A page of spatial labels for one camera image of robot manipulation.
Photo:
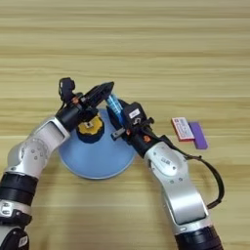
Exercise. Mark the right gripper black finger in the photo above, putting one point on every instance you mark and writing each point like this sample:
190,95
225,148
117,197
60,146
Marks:
114,119

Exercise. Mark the purple flat rectangular block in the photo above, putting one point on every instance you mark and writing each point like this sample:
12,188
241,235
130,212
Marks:
199,136

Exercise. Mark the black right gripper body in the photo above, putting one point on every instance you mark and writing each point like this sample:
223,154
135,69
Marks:
140,135

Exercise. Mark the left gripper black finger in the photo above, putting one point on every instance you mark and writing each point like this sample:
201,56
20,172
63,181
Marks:
97,101
101,88

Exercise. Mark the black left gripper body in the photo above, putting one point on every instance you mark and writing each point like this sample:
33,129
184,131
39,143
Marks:
73,112

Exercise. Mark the yellow black tape measure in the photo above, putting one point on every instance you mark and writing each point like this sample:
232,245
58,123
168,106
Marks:
91,129

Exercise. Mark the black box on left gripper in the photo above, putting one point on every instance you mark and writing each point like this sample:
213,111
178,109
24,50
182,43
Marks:
67,88

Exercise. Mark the light blue round plate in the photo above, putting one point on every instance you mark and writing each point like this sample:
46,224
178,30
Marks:
101,159

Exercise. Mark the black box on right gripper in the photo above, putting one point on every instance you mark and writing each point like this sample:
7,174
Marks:
134,114

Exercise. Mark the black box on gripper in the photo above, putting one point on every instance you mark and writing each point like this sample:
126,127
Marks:
134,114
67,88

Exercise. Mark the red white card box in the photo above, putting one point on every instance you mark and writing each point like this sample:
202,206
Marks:
183,129

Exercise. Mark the blue glue stick tube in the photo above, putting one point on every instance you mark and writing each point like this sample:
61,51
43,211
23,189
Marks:
115,104

